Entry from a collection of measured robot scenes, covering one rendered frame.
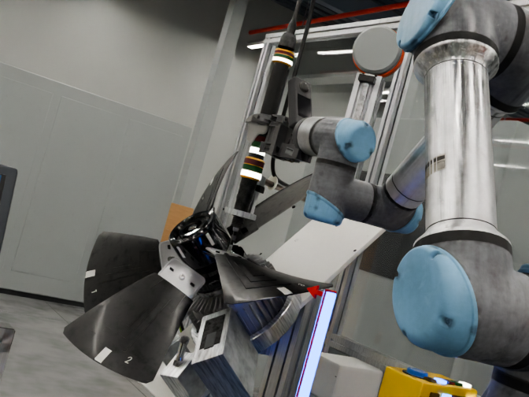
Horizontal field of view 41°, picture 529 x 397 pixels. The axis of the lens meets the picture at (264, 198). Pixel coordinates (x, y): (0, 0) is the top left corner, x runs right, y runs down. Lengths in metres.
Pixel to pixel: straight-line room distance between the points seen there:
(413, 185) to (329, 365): 0.82
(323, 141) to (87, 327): 0.60
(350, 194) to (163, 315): 0.47
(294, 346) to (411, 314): 0.97
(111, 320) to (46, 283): 5.69
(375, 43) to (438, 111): 1.31
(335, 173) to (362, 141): 0.07
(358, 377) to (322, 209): 0.81
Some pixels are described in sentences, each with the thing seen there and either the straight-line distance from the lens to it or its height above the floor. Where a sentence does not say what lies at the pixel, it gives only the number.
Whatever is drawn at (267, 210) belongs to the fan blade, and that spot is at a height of 1.30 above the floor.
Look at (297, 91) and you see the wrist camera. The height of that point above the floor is 1.54.
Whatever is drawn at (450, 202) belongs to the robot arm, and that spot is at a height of 1.35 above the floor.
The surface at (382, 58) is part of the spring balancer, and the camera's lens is 2.23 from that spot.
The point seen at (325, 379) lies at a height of 0.92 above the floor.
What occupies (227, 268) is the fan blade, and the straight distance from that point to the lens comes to 1.38.
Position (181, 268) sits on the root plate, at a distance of 1.55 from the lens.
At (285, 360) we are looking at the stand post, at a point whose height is 0.96.
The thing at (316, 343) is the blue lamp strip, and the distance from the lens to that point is 1.23.
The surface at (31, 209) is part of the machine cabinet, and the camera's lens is 6.99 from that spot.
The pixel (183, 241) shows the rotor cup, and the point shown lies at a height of 1.19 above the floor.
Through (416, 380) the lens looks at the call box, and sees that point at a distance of 1.36.
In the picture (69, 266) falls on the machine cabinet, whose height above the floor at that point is 0.38.
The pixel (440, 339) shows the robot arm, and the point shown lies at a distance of 0.81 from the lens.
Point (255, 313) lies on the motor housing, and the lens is 1.56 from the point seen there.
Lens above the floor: 1.27
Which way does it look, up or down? 2 degrees up
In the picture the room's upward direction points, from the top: 16 degrees clockwise
